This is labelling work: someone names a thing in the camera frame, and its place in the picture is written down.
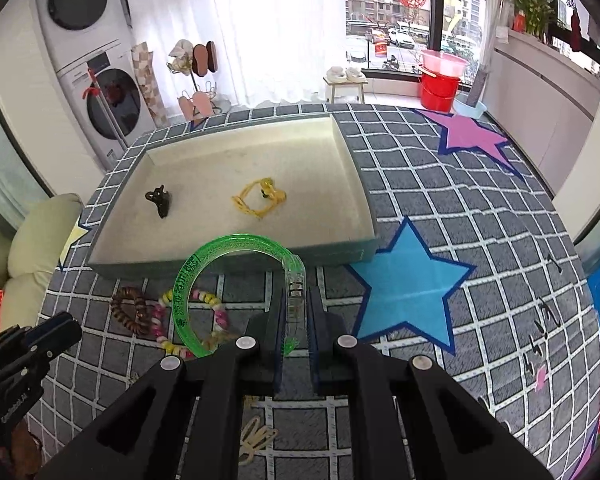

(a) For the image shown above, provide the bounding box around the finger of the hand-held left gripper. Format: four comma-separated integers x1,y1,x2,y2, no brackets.
0,325,40,368
24,311,84,357

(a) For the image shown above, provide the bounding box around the white washing machine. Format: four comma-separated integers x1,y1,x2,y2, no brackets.
55,50,153,171

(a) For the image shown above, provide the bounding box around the white sheer curtain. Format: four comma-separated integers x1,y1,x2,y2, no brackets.
122,0,348,108

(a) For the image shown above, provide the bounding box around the grey washboard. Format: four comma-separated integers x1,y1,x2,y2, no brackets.
467,67,489,106

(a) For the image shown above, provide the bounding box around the green translucent bracelet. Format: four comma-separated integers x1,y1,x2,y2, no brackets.
172,232,307,361

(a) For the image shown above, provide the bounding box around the potted green plant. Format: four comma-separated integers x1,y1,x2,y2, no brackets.
505,0,556,37

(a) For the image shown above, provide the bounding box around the white plush slipper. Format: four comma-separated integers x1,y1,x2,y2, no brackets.
169,39,194,73

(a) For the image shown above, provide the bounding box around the checkered paper bag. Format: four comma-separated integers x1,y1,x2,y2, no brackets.
130,42,168,128

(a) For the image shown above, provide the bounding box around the hanging red garment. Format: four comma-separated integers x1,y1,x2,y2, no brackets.
570,7,584,53

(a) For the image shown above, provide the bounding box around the light blue basin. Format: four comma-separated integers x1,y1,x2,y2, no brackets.
452,91,487,120

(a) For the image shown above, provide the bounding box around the cream shallow tray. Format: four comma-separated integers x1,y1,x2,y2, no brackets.
86,112,381,279

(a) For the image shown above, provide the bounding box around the red handled mop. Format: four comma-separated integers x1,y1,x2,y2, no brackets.
80,62,128,151

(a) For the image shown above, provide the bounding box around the pink basin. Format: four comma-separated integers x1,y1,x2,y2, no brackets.
420,49,468,77

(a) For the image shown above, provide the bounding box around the white counter cabinet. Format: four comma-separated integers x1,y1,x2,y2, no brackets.
480,27,600,196

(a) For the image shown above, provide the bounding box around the small wooden stool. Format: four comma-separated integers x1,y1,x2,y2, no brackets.
323,74,368,105

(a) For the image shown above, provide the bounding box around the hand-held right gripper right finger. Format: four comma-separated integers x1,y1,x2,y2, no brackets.
305,285,556,480

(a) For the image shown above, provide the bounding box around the pink yellow beaded bracelet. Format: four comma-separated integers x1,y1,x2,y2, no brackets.
147,287,231,358

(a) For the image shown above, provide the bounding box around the red bucket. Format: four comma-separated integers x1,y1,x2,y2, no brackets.
419,67,463,113

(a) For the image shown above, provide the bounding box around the black hair claw clip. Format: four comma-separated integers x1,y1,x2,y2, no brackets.
146,185,172,219

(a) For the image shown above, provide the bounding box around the wire shoe rack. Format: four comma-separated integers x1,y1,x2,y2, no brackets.
167,40,226,121

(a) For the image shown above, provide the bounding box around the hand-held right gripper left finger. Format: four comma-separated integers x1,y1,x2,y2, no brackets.
32,302,301,480

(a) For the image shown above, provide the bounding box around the brown spiral hair tie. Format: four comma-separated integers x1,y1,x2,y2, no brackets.
111,287,153,336

